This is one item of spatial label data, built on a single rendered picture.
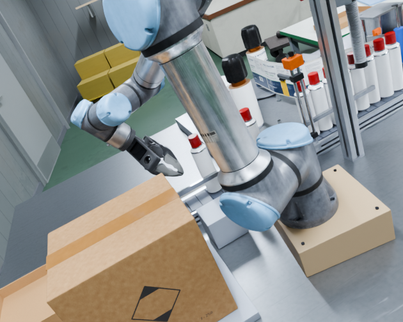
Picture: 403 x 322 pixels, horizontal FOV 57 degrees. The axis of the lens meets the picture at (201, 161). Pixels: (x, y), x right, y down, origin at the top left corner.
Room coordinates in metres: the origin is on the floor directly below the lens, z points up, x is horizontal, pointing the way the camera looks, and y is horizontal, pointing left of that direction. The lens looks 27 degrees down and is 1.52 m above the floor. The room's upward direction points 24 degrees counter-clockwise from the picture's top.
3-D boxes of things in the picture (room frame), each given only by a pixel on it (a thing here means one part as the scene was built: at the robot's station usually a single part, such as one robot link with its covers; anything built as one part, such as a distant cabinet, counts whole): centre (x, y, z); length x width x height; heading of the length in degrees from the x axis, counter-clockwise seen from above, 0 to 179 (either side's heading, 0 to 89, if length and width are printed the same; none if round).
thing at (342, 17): (2.47, -1.28, 0.82); 0.34 x 0.24 x 0.04; 96
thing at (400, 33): (1.22, -0.82, 0.98); 0.03 x 0.03 x 0.17
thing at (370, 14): (1.27, -0.77, 1.14); 0.14 x 0.11 x 0.01; 101
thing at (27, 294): (0.91, 0.60, 0.85); 0.30 x 0.26 x 0.04; 101
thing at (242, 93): (1.35, -0.25, 1.03); 0.09 x 0.09 x 0.30
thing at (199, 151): (1.03, -0.01, 0.98); 0.05 x 0.05 x 0.20
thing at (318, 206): (0.72, -0.19, 0.97); 0.15 x 0.15 x 0.10
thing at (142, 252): (0.67, 0.22, 0.99); 0.30 x 0.24 x 0.27; 101
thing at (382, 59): (1.15, -0.69, 0.98); 0.05 x 0.05 x 0.20
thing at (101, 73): (6.88, 0.83, 0.36); 1.27 x 0.88 x 0.72; 90
